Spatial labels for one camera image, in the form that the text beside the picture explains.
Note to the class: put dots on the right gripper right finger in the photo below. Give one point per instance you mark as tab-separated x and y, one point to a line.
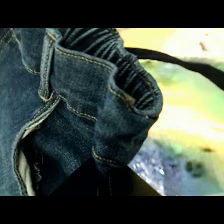
133	186

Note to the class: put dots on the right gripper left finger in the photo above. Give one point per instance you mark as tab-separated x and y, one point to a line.
83	183

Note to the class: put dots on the blue jeans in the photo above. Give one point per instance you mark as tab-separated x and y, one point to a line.
76	83

